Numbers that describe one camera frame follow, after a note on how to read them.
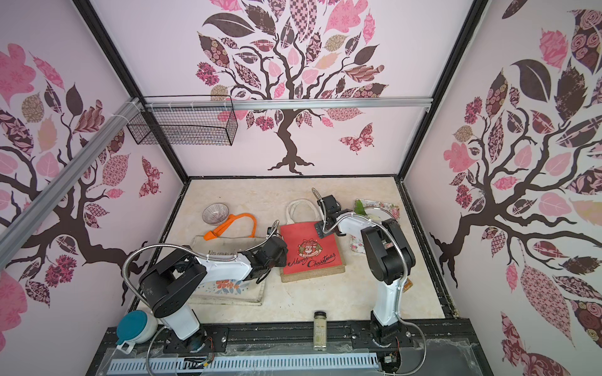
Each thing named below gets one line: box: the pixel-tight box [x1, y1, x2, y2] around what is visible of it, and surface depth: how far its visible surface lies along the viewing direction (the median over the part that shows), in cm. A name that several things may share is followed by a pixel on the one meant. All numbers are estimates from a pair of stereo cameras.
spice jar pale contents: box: [313, 310, 327, 351], surface depth 74 cm
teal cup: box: [115, 309, 159, 355], surface depth 72 cm
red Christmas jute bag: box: [279, 198, 346, 283], surface depth 91 cm
